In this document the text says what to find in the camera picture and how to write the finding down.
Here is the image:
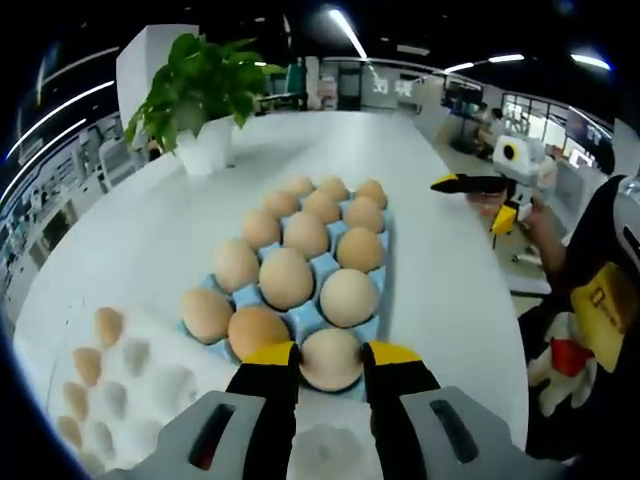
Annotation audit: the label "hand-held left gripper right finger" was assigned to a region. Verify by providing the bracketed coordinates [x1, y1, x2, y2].
[361, 340, 571, 480]

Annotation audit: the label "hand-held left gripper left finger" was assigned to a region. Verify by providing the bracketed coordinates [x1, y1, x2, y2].
[97, 341, 302, 480]

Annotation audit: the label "brown egg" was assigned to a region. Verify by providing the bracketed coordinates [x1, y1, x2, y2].
[299, 328, 365, 393]

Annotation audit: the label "blue egg tray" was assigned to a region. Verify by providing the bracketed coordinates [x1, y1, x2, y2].
[177, 189, 396, 404]

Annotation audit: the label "white foam egg holder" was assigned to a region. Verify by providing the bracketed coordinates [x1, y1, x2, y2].
[14, 304, 381, 480]

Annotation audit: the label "person's right hand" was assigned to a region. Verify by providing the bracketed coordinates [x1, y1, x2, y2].
[524, 195, 557, 239]

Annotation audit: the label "white table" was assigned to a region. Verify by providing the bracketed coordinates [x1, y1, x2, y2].
[14, 110, 531, 480]

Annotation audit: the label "operator person, dark clothes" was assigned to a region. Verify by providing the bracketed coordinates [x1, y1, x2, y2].
[517, 174, 640, 459]

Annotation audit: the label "white chest device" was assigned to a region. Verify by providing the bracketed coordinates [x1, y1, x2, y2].
[613, 178, 640, 274]

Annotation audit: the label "straight ceiling light strip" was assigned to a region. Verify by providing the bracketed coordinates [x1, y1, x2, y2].
[328, 8, 370, 60]

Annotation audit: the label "green plant in white pot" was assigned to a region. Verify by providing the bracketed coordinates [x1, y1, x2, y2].
[123, 32, 285, 176]

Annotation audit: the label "white office chair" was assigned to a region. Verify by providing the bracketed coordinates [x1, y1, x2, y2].
[97, 138, 134, 194]

